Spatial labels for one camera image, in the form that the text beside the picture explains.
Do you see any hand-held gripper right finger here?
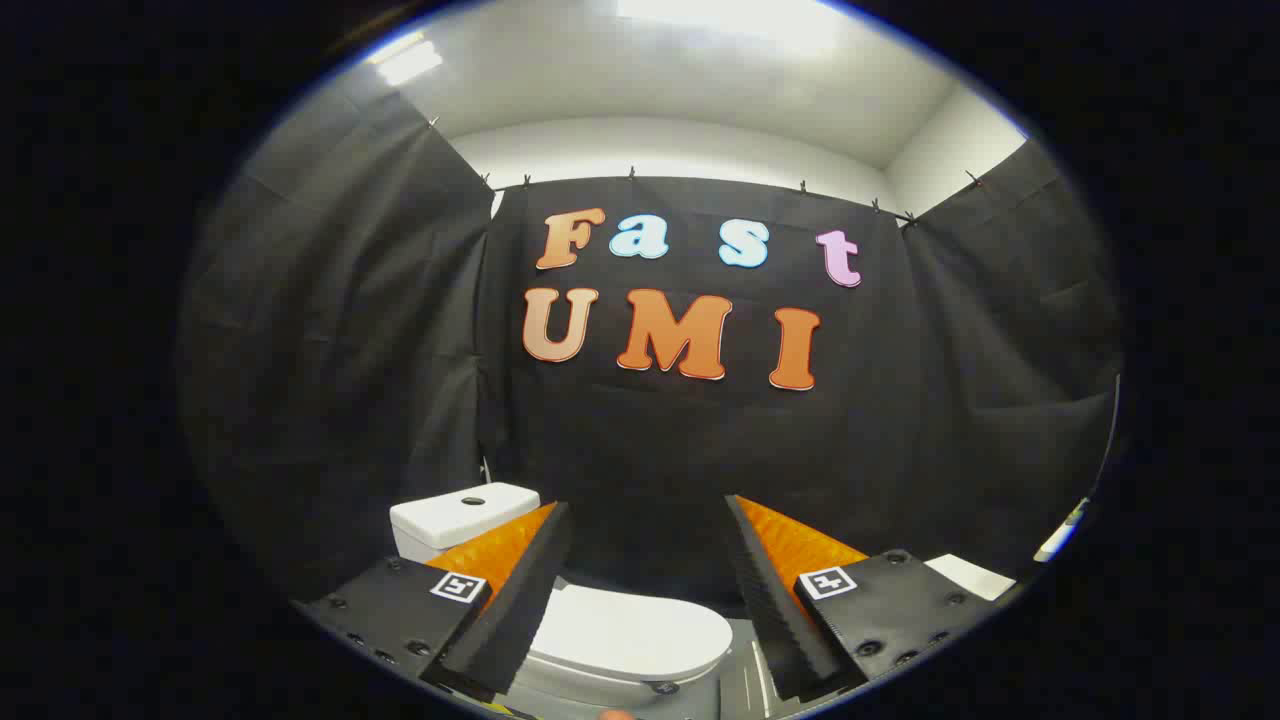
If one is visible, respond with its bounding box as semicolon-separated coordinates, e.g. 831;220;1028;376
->
727;495;1016;703

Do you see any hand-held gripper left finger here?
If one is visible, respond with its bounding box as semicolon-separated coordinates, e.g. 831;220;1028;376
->
295;503;574;699

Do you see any white toilet lid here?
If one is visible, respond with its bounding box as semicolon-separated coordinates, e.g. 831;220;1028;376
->
517;578;734;683

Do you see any white toilet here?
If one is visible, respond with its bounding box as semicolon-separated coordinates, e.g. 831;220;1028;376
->
390;483;734;720

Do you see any white drawer cabinet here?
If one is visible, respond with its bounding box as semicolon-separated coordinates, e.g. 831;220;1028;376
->
924;554;1017;602

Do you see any black backdrop cloth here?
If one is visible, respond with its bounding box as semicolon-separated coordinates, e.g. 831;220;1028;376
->
180;75;1126;613

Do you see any ceiling light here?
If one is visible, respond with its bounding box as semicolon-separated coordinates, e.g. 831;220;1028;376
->
368;32;444;88

